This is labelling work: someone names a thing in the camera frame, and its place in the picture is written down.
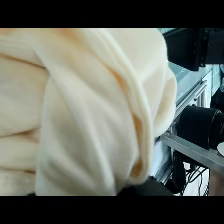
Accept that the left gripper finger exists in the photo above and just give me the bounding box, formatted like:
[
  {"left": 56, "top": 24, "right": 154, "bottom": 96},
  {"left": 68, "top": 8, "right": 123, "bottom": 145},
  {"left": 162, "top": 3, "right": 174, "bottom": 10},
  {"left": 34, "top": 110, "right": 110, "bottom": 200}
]
[{"left": 117, "top": 175, "right": 175, "bottom": 197}]

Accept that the black cable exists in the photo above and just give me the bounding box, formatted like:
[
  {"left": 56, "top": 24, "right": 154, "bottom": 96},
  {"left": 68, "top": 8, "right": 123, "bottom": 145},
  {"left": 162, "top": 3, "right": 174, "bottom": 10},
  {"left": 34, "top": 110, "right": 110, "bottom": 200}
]
[{"left": 170, "top": 151, "right": 210, "bottom": 197}]

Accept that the cream garment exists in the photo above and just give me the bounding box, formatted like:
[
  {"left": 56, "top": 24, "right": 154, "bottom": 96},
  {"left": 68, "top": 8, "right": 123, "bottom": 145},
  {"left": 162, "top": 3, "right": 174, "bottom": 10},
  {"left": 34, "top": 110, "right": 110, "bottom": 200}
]
[{"left": 0, "top": 27, "right": 178, "bottom": 197}]

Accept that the silver frame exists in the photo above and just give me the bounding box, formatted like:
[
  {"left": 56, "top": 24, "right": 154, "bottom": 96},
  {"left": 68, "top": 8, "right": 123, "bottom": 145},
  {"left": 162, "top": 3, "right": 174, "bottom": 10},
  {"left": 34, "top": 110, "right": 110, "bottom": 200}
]
[{"left": 150, "top": 70, "right": 224, "bottom": 185}]

